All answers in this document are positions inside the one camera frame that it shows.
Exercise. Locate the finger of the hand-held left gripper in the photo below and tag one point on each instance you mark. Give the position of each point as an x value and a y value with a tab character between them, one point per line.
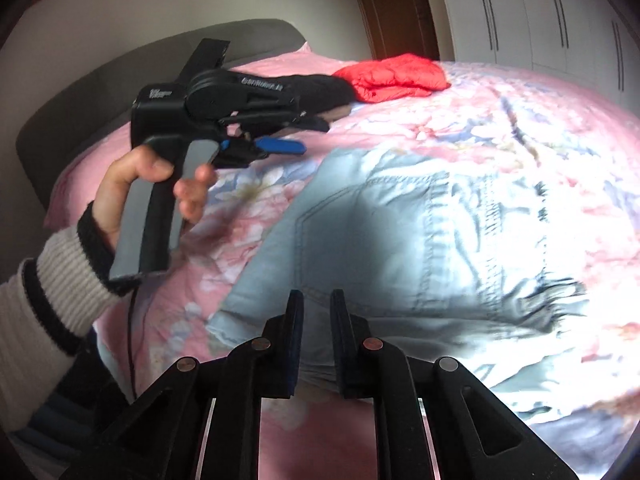
285	117
280	146

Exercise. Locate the red folded padded garment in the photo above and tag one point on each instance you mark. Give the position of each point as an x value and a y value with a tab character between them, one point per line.
395	77

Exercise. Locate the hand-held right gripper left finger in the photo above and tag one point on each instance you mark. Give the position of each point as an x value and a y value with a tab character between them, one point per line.
272	360

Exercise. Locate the grey upholstered headboard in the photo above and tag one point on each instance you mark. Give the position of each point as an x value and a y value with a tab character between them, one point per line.
75	110

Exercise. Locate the person's striped clothing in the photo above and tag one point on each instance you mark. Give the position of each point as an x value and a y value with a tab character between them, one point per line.
75	410

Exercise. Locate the black folded garment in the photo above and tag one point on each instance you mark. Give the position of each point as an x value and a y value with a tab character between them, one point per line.
330	91

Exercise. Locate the person's left hand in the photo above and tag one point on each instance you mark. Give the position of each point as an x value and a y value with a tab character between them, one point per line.
115	195

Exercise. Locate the light blue strawberry pants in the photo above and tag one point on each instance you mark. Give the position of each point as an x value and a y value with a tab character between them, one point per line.
400	260

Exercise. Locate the pink floral bed sheet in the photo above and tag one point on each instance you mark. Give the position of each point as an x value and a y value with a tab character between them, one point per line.
500	110

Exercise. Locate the pink pillow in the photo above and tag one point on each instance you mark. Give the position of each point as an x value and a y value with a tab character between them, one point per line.
302	49

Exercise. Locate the dark brown door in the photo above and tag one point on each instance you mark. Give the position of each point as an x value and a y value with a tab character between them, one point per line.
395	5

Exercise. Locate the person's left forearm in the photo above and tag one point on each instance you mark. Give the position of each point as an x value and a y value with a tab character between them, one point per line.
55	300

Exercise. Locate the white wardrobe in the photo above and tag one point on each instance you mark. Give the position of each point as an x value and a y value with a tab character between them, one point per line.
540	10

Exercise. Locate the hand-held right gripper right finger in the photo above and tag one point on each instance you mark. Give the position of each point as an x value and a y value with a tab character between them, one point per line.
357	360

